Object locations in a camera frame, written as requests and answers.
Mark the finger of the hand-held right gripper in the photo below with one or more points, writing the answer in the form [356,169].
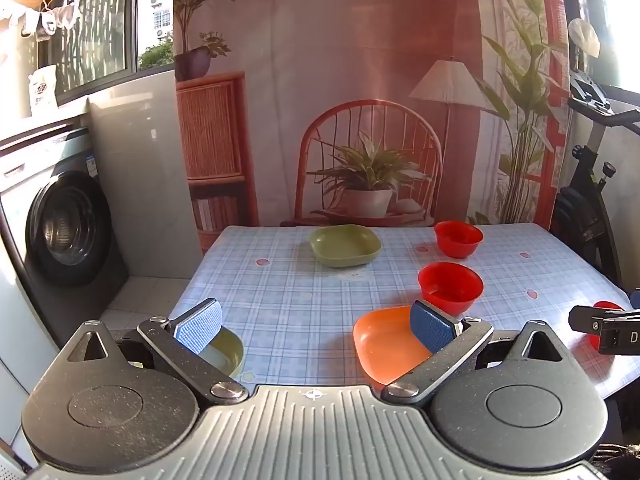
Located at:
[587,317]
[636,298]

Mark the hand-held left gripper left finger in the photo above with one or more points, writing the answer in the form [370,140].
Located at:
[200,322]

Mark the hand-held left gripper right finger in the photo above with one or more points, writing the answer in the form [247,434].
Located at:
[432,327]

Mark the red bowl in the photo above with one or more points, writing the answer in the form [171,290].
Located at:
[450,285]
[607,306]
[457,237]

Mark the green square plate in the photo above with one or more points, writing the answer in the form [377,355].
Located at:
[227,355]
[345,245]

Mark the orange plate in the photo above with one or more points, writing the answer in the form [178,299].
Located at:
[385,340]

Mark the blue checkered tablecloth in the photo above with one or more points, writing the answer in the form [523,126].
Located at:
[300,300]

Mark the black exercise bike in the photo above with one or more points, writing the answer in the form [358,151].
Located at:
[585,195]

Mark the grey washing machine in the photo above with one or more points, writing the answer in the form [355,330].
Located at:
[70,230]

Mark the white fabric cover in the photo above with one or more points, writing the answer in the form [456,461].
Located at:
[584,37]

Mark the white printed bag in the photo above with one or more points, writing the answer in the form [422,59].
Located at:
[44,90]

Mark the window with lattice grille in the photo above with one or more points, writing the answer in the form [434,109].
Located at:
[95,20]

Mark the hanging white garment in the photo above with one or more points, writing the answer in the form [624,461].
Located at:
[59,17]
[17,20]

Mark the printed wall backdrop cloth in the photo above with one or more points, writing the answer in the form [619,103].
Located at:
[350,35]

